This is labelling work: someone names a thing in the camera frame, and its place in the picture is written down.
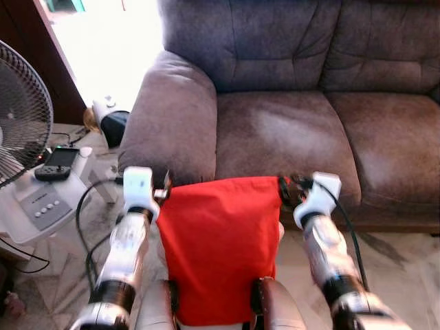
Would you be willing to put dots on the red pillow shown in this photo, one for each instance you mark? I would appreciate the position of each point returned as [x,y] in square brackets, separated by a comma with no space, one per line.
[220,247]

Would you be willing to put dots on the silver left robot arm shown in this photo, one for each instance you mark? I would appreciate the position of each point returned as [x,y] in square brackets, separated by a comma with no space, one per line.
[124,254]

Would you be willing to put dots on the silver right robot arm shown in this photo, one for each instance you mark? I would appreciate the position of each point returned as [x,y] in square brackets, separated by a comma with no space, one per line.
[326,247]

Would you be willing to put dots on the brown fabric sofa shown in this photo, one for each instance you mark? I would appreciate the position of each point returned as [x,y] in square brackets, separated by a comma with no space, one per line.
[289,130]

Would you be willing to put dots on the small black bin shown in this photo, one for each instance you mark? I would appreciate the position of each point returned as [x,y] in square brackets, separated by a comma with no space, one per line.
[115,130]

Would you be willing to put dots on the white rounded appliance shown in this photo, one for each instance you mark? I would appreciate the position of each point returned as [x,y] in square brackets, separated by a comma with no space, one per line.
[103,104]

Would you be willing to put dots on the black handheld device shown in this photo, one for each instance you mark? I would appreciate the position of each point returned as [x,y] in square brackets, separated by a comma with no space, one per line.
[58,161]

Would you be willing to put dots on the white table fan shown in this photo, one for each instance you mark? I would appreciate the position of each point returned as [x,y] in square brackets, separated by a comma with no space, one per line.
[41,206]

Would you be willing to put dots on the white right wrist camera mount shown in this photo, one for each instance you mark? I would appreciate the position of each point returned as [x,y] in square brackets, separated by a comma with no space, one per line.
[323,189]

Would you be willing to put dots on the dark wooden door frame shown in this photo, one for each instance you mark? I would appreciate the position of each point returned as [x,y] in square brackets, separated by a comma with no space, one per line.
[27,34]

